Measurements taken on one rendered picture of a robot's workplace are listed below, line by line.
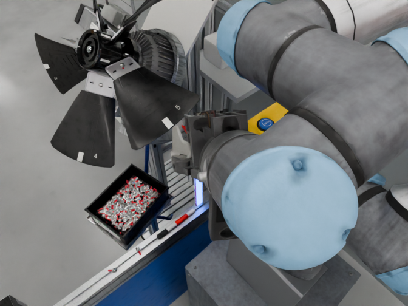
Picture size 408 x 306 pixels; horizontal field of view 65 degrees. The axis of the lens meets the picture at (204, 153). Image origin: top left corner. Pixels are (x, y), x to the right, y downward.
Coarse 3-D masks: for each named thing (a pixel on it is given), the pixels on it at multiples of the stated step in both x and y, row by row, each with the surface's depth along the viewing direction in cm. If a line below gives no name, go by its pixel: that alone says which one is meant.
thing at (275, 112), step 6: (276, 102) 102; (270, 108) 101; (276, 108) 101; (282, 108) 101; (258, 114) 99; (264, 114) 99; (270, 114) 99; (276, 114) 99; (282, 114) 99; (252, 120) 97; (258, 120) 97; (276, 120) 97; (252, 126) 96; (258, 126) 96; (258, 132) 95
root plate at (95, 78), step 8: (88, 72) 100; (88, 80) 100; (96, 80) 101; (104, 80) 101; (112, 80) 101; (88, 88) 101; (96, 88) 101; (104, 88) 102; (112, 88) 102; (112, 96) 103
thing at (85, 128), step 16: (80, 96) 101; (96, 96) 101; (80, 112) 102; (96, 112) 102; (112, 112) 103; (64, 128) 104; (80, 128) 103; (96, 128) 103; (112, 128) 104; (64, 144) 105; (80, 144) 104; (96, 144) 104; (112, 144) 105; (96, 160) 105; (112, 160) 105
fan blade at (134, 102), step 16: (128, 80) 91; (144, 80) 91; (160, 80) 91; (128, 96) 89; (144, 96) 88; (160, 96) 88; (176, 96) 88; (192, 96) 87; (128, 112) 87; (144, 112) 86; (160, 112) 86; (176, 112) 85; (128, 128) 86; (144, 128) 85; (160, 128) 84; (144, 144) 84
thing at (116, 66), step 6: (120, 60) 96; (126, 60) 96; (132, 60) 96; (108, 66) 94; (114, 66) 95; (126, 66) 95; (132, 66) 95; (138, 66) 95; (108, 72) 93; (114, 72) 93; (120, 72) 93; (126, 72) 94; (114, 78) 92
